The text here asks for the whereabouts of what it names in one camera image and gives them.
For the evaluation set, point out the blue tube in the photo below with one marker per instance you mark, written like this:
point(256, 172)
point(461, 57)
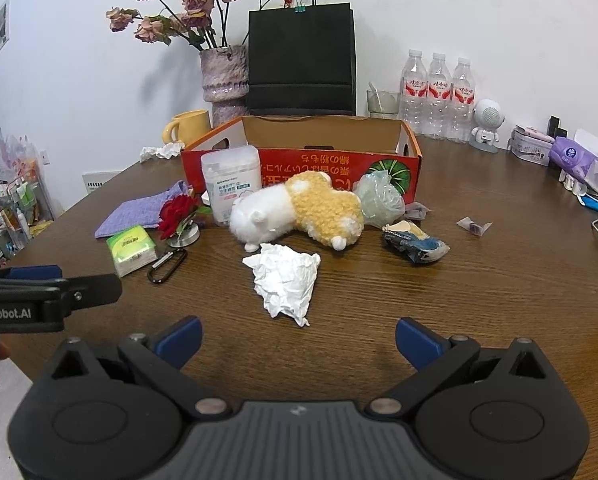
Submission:
point(595, 203)

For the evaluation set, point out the purple tissue packet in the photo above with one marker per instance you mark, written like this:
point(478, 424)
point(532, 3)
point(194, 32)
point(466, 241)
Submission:
point(574, 157)

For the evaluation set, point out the spoon in glass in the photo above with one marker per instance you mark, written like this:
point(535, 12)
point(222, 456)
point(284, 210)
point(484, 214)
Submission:
point(375, 95)

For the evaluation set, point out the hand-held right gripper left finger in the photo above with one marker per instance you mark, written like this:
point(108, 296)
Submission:
point(185, 341)

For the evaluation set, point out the black carabiner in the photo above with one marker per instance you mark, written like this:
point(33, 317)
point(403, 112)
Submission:
point(155, 274)

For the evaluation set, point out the white paper sheet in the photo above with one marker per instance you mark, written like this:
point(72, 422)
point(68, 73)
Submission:
point(594, 142)

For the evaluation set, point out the small crumpled white tissue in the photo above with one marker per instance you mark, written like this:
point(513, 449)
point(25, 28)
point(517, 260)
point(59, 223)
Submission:
point(161, 151)

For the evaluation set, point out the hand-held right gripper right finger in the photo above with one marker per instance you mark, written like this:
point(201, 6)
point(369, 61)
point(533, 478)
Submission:
point(413, 341)

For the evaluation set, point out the green binder clip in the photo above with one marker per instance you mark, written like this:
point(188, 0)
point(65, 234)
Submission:
point(299, 8)

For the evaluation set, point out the clear cotton swab box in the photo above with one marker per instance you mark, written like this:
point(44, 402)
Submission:
point(229, 180)

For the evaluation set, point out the pink case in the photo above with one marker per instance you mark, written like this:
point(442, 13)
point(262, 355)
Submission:
point(536, 135)

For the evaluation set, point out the white and yellow plush toy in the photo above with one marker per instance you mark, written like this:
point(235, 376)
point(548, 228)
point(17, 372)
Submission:
point(309, 205)

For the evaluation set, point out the printed tin box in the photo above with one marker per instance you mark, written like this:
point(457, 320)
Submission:
point(528, 150)

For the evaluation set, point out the black paper bag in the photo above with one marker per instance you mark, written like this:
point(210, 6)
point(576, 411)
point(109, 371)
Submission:
point(301, 60)

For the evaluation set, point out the clear plastic bag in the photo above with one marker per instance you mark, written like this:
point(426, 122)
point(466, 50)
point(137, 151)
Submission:
point(379, 197)

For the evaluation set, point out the green tissue packet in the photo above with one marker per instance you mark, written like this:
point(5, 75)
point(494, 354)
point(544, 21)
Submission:
point(129, 255)

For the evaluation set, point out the clear water bottle red label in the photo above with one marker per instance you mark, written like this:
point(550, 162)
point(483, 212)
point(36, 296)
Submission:
point(439, 97)
point(413, 95)
point(462, 102)

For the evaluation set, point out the red cardboard box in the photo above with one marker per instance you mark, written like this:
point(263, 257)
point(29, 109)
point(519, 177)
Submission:
point(329, 132)

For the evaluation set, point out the cluttered storage rack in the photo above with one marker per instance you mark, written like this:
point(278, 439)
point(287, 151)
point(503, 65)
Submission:
point(14, 210)

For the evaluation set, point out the red rose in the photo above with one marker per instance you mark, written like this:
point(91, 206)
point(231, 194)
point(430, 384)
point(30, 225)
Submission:
point(176, 215)

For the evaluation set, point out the purple ceramic vase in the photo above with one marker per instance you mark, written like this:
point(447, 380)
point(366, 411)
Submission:
point(224, 80)

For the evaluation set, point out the blue snack wrapper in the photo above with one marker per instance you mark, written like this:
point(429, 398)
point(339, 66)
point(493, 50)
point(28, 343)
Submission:
point(414, 247)

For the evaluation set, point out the small clear plastic packet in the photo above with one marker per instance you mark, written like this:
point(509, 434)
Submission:
point(474, 226)
point(418, 210)

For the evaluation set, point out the small black box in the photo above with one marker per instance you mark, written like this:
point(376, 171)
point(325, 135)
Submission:
point(555, 126)

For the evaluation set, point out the glass cup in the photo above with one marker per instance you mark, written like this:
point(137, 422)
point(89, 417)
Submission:
point(383, 102)

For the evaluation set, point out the purple cloth pouch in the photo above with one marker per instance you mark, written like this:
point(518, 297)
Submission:
point(134, 212)

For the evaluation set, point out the white robot figurine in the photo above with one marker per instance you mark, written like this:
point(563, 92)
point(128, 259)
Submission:
point(486, 120)

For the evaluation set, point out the dried pink roses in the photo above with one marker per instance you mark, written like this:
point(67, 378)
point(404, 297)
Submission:
point(189, 5)

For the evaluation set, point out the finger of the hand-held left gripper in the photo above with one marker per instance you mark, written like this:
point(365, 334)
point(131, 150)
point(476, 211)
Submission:
point(34, 273)
point(94, 289)

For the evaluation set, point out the yellow mug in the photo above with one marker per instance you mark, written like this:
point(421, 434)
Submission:
point(191, 127)

